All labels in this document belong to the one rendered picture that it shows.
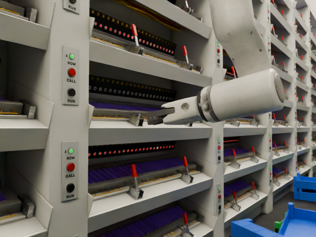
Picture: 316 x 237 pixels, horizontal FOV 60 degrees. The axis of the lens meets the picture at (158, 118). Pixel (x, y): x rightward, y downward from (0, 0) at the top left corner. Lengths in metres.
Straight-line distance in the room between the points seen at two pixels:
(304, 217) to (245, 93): 0.99
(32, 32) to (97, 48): 0.16
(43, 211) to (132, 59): 0.43
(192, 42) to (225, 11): 0.61
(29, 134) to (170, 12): 0.60
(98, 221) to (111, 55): 0.40
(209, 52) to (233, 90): 0.60
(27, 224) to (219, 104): 0.45
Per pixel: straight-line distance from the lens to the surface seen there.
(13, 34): 0.59
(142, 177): 0.87
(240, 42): 0.63
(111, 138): 0.69
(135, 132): 0.75
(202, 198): 1.17
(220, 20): 0.62
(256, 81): 0.56
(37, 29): 0.60
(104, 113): 0.74
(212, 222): 1.17
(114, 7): 1.04
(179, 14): 1.00
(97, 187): 0.75
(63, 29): 0.63
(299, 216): 1.48
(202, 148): 1.14
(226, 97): 0.58
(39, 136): 0.58
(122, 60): 0.74
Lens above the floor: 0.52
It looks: 2 degrees up
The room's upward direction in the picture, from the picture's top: straight up
